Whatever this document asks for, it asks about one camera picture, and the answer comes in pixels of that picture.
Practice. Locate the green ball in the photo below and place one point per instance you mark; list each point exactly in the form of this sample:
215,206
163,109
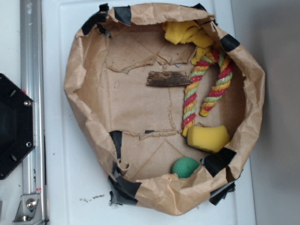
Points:
185,167

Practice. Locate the yellow sponge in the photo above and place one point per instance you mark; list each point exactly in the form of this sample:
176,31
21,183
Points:
208,139

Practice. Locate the multicolour twisted rope toy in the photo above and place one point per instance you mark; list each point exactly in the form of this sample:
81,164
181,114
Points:
211,58

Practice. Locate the aluminium frame rail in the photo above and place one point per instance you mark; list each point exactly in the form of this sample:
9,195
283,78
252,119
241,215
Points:
33,207

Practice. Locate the white tray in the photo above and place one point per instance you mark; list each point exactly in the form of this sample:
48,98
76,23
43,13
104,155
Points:
78,192

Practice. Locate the brown paper bag bin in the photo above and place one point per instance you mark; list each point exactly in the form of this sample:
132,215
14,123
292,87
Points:
135,130

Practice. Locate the yellow cloth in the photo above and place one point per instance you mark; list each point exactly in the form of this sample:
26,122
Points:
189,32

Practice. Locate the brown wood chip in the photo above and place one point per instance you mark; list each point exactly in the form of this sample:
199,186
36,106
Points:
168,79

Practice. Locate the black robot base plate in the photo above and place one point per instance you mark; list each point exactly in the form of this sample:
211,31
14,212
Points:
16,126

